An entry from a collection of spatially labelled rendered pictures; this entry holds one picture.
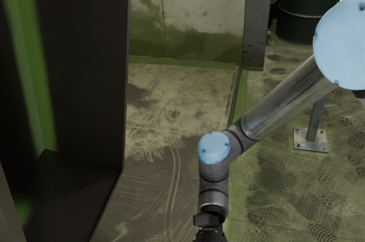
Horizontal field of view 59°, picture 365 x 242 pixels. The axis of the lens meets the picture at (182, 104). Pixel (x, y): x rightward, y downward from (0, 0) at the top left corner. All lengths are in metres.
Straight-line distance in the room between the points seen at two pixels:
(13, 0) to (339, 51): 0.90
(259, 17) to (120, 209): 1.69
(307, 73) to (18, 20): 0.85
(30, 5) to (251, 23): 1.86
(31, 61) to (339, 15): 0.98
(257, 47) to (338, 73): 2.24
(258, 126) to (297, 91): 0.19
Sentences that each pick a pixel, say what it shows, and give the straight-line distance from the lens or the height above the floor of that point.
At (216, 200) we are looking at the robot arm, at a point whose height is 0.70.
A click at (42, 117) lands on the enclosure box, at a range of 1.37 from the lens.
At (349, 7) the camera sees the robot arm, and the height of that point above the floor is 1.30.
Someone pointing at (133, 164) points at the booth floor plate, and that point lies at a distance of 1.98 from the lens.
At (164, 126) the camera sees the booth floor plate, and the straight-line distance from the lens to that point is 2.19.
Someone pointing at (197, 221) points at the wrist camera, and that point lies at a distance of 0.84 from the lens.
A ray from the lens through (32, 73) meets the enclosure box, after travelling 1.25.
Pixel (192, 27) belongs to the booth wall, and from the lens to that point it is 2.71.
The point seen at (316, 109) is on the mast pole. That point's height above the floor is 0.27.
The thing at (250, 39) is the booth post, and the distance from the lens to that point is 2.69.
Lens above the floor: 1.47
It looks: 37 degrees down
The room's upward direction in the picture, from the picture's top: 4 degrees counter-clockwise
